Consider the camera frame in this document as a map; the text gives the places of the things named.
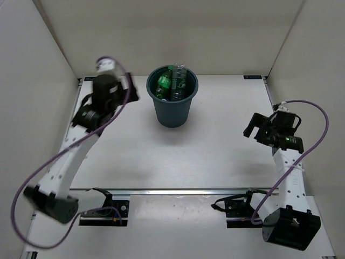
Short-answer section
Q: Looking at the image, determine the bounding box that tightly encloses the aluminium table rail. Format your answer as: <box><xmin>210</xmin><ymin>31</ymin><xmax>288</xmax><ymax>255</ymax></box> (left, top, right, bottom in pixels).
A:
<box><xmin>70</xmin><ymin>188</ymin><xmax>281</xmax><ymax>196</ymax></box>

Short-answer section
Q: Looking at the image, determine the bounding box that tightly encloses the right black table label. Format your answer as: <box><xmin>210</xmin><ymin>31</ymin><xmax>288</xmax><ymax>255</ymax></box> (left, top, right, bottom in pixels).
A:
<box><xmin>243</xmin><ymin>75</ymin><xmax>262</xmax><ymax>80</ymax></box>

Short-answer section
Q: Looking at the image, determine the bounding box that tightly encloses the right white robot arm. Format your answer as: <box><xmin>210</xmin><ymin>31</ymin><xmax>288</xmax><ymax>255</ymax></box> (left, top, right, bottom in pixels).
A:
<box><xmin>211</xmin><ymin>111</ymin><xmax>321</xmax><ymax>251</ymax></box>

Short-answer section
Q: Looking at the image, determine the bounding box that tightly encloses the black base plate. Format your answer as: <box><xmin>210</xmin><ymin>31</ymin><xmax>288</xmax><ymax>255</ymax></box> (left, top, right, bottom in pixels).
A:
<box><xmin>224</xmin><ymin>199</ymin><xmax>262</xmax><ymax>229</ymax></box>
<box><xmin>79</xmin><ymin>195</ymin><xmax>130</xmax><ymax>227</ymax></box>

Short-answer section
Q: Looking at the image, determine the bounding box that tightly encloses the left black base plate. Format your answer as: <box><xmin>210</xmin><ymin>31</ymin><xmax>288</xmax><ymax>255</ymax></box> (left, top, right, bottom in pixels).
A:
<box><xmin>79</xmin><ymin>195</ymin><xmax>130</xmax><ymax>227</ymax></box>

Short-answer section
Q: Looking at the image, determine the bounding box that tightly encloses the green label clear bottle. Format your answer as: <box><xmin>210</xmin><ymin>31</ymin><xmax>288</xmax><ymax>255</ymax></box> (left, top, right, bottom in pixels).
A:
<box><xmin>170</xmin><ymin>63</ymin><xmax>187</xmax><ymax>101</ymax></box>

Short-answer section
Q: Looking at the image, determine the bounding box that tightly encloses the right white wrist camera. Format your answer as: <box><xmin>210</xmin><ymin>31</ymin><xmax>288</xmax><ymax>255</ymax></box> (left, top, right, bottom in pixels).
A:
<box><xmin>273</xmin><ymin>101</ymin><xmax>289</xmax><ymax>112</ymax></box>

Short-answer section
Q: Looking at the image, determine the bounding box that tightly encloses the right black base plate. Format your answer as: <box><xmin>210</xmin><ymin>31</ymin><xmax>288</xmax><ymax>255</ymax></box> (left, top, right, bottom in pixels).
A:
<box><xmin>224</xmin><ymin>199</ymin><xmax>262</xmax><ymax>229</ymax></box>

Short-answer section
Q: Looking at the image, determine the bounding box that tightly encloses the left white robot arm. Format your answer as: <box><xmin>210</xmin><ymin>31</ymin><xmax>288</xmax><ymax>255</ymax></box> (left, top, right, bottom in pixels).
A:
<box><xmin>23</xmin><ymin>72</ymin><xmax>139</xmax><ymax>224</ymax></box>

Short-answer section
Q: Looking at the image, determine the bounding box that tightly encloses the purple cable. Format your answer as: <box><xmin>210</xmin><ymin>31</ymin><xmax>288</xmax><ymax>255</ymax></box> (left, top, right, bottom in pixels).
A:
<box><xmin>251</xmin><ymin>99</ymin><xmax>330</xmax><ymax>226</ymax></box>
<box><xmin>11</xmin><ymin>56</ymin><xmax>135</xmax><ymax>249</ymax></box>

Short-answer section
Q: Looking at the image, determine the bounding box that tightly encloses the green soda bottle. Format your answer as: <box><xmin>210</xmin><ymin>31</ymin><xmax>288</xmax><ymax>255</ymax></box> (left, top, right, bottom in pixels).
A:
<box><xmin>155</xmin><ymin>65</ymin><xmax>173</xmax><ymax>100</ymax></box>

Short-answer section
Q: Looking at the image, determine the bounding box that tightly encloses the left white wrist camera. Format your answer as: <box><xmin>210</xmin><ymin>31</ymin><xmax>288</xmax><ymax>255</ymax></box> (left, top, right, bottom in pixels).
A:
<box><xmin>96</xmin><ymin>57</ymin><xmax>116</xmax><ymax>76</ymax></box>

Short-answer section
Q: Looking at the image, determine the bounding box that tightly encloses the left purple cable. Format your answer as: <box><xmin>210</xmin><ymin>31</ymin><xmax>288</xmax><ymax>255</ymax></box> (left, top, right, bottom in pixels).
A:
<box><xmin>11</xmin><ymin>56</ymin><xmax>135</xmax><ymax>249</ymax></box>

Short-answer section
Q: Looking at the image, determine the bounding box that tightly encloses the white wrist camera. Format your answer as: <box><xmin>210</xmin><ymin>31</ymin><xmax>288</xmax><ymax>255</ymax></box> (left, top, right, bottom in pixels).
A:
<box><xmin>273</xmin><ymin>101</ymin><xmax>289</xmax><ymax>112</ymax></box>
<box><xmin>96</xmin><ymin>57</ymin><xmax>116</xmax><ymax>76</ymax></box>

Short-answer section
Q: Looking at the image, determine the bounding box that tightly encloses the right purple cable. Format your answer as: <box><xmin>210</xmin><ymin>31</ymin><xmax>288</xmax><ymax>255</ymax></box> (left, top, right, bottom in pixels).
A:
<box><xmin>251</xmin><ymin>99</ymin><xmax>330</xmax><ymax>226</ymax></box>

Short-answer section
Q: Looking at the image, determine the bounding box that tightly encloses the dark green plastic bin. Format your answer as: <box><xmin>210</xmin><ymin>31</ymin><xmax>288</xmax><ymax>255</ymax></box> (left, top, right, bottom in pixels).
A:
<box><xmin>146</xmin><ymin>65</ymin><xmax>199</xmax><ymax>128</ymax></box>

